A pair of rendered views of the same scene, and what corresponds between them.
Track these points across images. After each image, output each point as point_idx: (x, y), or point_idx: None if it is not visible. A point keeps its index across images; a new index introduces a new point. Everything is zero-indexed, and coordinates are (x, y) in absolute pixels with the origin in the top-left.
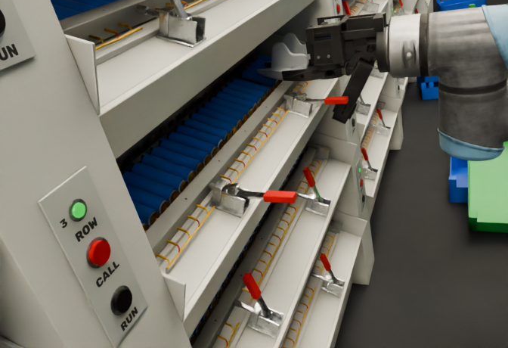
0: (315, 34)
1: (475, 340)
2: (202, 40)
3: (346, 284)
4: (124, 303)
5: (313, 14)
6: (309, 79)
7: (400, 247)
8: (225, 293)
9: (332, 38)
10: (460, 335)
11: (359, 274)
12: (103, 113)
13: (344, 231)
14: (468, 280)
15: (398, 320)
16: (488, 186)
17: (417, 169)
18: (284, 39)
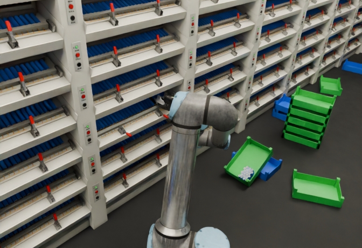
0: (166, 98)
1: (193, 199)
2: (122, 102)
3: (163, 166)
4: (89, 140)
5: (179, 87)
6: (161, 108)
7: (200, 166)
8: (118, 149)
9: (168, 101)
10: (190, 196)
11: None
12: (96, 114)
13: None
14: (208, 185)
15: None
16: (242, 161)
17: (234, 144)
18: (164, 93)
